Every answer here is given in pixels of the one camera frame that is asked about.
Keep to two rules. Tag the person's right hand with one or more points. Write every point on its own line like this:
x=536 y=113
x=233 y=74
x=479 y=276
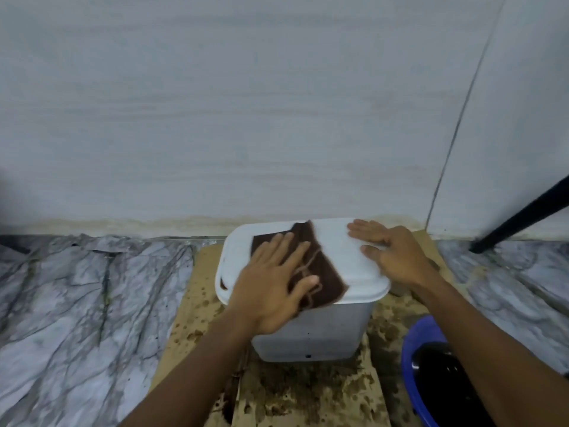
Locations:
x=400 y=255

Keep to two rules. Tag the person's left hand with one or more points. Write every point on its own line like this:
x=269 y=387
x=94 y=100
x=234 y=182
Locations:
x=262 y=293

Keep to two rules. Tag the person's left little finger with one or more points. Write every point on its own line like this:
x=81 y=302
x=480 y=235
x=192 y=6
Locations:
x=257 y=257

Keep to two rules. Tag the person's right thumb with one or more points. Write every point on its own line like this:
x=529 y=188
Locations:
x=371 y=254

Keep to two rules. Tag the person's left middle finger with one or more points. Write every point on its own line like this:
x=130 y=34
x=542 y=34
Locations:
x=284 y=248

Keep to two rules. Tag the person's left thumb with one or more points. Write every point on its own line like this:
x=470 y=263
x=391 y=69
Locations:
x=306 y=289

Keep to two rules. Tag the brown patterned cloth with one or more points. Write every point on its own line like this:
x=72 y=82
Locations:
x=322 y=273

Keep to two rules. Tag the white plastic bin lid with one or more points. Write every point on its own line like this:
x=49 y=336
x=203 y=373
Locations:
x=342 y=257

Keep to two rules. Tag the person's right forearm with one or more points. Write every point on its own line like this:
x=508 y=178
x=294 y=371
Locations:
x=489 y=351

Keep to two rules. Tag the person's left forearm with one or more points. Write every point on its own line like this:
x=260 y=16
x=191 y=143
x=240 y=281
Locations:
x=186 y=377

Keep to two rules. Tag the white plastic bin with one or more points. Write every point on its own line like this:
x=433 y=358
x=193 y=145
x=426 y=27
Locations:
x=315 y=335

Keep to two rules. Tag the stained cardboard sheet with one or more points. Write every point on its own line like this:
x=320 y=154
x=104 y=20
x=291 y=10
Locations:
x=306 y=395

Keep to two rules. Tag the blue plastic bucket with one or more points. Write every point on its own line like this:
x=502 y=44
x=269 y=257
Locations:
x=415 y=377

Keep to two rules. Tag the black pole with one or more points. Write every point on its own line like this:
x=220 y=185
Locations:
x=522 y=215

